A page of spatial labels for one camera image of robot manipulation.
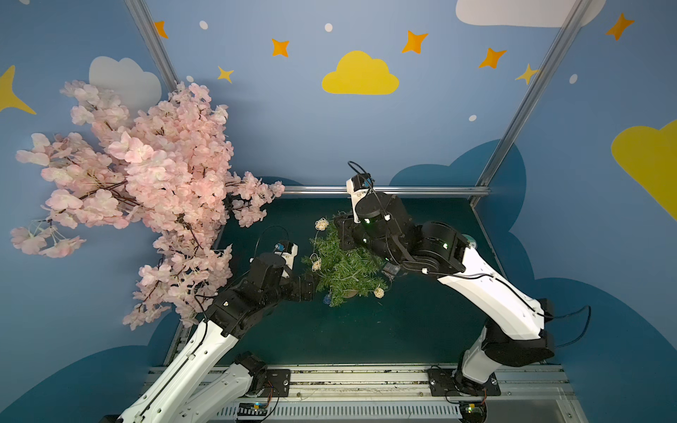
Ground small circuit board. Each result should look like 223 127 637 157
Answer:
458 402 488 423
234 403 272 422

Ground left aluminium frame post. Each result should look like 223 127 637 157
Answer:
124 0 180 91

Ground right small circuit board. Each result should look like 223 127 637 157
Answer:
458 402 488 423

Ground string lights with rattan balls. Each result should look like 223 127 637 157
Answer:
309 216 387 300

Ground left small circuit board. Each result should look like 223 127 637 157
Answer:
234 403 272 422

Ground aluminium frame post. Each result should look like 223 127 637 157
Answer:
469 0 593 210
124 0 180 91

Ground horizontal aluminium frame rail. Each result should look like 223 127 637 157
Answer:
284 186 490 197

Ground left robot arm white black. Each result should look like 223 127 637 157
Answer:
103 243 315 422

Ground small green christmas tree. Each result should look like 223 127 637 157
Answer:
300 213 392 308

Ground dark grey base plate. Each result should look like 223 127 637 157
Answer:
246 368 291 398

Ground yellow green tin can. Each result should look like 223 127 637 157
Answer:
463 234 478 250

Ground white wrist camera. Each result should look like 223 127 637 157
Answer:
347 173 372 224
274 241 298 278

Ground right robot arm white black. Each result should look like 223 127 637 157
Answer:
334 188 555 397

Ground pink cherry blossom tree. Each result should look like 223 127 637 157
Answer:
11 81 285 329

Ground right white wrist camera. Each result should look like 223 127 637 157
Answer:
347 173 372 224

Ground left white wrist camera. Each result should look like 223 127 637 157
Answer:
274 241 298 278

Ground right aluminium frame post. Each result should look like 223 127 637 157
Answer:
469 0 593 210

